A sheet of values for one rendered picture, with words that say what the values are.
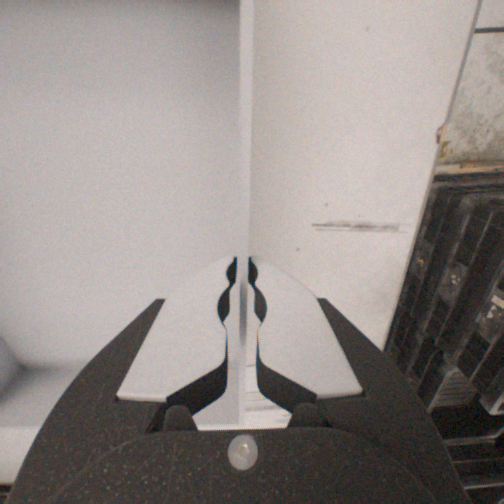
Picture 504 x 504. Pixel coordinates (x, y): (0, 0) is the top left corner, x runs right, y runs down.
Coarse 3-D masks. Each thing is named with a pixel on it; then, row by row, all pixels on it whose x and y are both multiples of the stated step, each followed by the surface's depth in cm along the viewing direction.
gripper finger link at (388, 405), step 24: (336, 312) 9; (336, 336) 8; (360, 336) 8; (360, 360) 7; (384, 360) 7; (360, 384) 7; (384, 384) 6; (408, 384) 6; (336, 408) 6; (360, 408) 6; (384, 408) 6; (408, 408) 6; (360, 432) 5; (384, 432) 5; (408, 432) 5; (432, 432) 5; (408, 456) 5; (432, 456) 5; (432, 480) 5; (456, 480) 5
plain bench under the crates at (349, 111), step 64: (256, 0) 10; (320, 0) 10; (384, 0) 11; (448, 0) 11; (256, 64) 12; (320, 64) 12; (384, 64) 12; (448, 64) 12; (256, 128) 13; (320, 128) 13; (384, 128) 13; (256, 192) 15; (320, 192) 15; (384, 192) 15; (320, 256) 17; (384, 256) 17; (256, 320) 20; (384, 320) 20; (256, 384) 24; (0, 448) 28
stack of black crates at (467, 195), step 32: (448, 192) 57; (480, 192) 55; (448, 224) 57; (480, 224) 49; (416, 256) 68; (448, 256) 56; (480, 256) 49; (416, 288) 70; (448, 288) 58; (480, 288) 49; (448, 320) 59; (480, 320) 50; (448, 352) 58; (480, 352) 51; (480, 384) 51
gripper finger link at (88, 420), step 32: (128, 352) 7; (96, 384) 6; (64, 416) 6; (96, 416) 6; (128, 416) 6; (160, 416) 6; (32, 448) 5; (64, 448) 5; (96, 448) 5; (32, 480) 5; (64, 480) 5
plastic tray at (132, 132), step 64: (0, 0) 10; (64, 0) 10; (128, 0) 10; (192, 0) 10; (0, 64) 11; (64, 64) 11; (128, 64) 11; (192, 64) 11; (0, 128) 12; (64, 128) 12; (128, 128) 12; (192, 128) 12; (0, 192) 14; (64, 192) 14; (128, 192) 14; (192, 192) 14; (0, 256) 16; (64, 256) 16; (128, 256) 16; (192, 256) 16; (0, 320) 18; (64, 320) 18; (128, 320) 19; (0, 384) 19; (64, 384) 20
